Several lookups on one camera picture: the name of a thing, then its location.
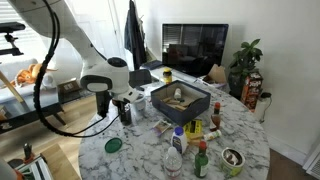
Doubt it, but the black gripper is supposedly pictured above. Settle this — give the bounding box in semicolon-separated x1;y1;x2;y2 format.
96;91;132;126

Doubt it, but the clear plastic cup with coffee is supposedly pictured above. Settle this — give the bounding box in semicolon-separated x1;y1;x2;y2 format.
118;102;133;126

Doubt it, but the silver metal cup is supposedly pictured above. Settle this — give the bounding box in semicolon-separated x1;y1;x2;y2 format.
134;95;146;110

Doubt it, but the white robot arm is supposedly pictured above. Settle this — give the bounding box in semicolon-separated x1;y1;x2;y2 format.
8;0;138;104

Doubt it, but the large translucent plastic cup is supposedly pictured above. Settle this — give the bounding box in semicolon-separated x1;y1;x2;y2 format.
132;94;146;115

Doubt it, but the dark coffee table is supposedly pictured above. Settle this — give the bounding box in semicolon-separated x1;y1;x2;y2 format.
0;85;66;134

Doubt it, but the dark grey chair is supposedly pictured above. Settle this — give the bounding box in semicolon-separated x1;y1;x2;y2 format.
129;69;152;88

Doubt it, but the green plastic lid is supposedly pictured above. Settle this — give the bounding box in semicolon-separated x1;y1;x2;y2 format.
104;138;122;153

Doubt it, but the white tv stand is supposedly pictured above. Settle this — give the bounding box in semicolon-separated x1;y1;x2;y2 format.
140;60;227;90

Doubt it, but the yellow vitamin bottle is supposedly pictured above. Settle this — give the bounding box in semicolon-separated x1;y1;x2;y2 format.
163;68;172;84

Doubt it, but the dark blue cardboard box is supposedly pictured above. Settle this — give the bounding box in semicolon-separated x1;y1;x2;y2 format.
151;80;211;126

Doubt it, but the white bottle blue cap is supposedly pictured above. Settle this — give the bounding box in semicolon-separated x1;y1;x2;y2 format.
171;127;188;154

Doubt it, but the yellow packet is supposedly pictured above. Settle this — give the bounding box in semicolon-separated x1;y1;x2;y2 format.
183;119;202;137

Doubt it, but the clear water bottle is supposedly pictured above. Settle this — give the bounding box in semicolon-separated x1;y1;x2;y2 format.
164;147;182;178

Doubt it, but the hanging dark jacket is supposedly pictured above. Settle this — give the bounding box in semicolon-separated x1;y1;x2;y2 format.
124;0;147;70

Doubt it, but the brown hot sauce bottle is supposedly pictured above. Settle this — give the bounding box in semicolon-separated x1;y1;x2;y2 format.
210;102;221;131

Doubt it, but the black flat screen television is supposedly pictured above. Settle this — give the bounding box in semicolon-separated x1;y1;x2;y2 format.
161;23;229;77

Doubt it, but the green glass bottle red cap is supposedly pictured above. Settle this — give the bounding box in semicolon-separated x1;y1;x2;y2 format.
194;141;209;178

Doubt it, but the small lying spice bottle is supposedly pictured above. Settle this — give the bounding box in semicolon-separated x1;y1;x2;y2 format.
204;130;222;141

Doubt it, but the brown cardboard box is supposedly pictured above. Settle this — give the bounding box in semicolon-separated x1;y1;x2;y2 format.
203;64;226;84

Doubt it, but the orange plush toy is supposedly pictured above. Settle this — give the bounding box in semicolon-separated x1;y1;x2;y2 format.
10;63;42;87

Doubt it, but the open tin can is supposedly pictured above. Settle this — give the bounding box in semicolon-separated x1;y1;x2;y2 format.
220;147;246;177

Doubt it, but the green potted plant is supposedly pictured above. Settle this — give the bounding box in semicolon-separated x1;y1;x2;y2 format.
228;39;263;99

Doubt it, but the orange snack box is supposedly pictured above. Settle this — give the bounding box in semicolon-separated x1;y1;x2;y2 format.
241;72;263;112

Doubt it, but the black camera tripod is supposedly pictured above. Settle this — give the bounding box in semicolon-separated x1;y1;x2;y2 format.
0;22;26;56

